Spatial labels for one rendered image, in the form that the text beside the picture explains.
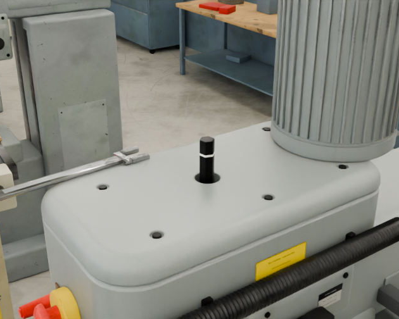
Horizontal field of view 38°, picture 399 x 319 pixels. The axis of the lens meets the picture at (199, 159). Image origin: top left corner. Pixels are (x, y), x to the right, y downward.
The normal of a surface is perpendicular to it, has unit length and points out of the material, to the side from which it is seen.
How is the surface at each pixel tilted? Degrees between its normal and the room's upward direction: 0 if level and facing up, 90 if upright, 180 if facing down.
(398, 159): 0
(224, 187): 0
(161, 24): 90
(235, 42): 90
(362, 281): 90
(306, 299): 90
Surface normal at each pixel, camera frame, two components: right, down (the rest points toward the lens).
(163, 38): 0.57, 0.36
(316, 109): -0.50, 0.38
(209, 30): -0.82, 0.25
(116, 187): 0.00, -0.90
